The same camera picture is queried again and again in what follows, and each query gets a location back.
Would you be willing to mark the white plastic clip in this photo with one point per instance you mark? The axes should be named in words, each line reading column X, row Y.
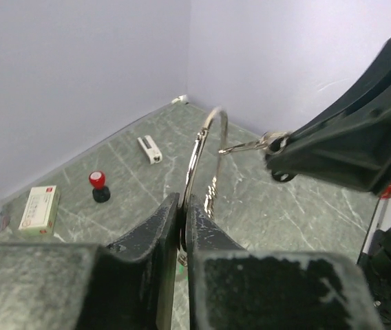
column 150, row 149

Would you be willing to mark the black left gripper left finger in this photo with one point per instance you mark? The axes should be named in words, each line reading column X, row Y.
column 131, row 285

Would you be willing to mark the large metal keyring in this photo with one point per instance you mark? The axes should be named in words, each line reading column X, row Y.
column 196, row 154

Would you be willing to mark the white corner bracket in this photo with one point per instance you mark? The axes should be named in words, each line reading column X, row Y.
column 181, row 99

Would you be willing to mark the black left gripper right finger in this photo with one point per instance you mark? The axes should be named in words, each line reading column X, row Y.
column 231, row 288

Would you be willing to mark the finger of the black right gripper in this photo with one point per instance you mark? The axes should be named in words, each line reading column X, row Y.
column 349, row 143

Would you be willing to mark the black tagged key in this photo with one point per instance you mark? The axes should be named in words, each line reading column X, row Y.
column 254, row 146

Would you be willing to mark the red black stamp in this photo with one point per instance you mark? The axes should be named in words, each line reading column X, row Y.
column 100, row 191

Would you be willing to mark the white cardboard box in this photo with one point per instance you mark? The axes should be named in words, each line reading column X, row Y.
column 40, row 211

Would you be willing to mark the silver key bunch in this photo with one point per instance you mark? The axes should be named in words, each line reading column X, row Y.
column 210, row 197

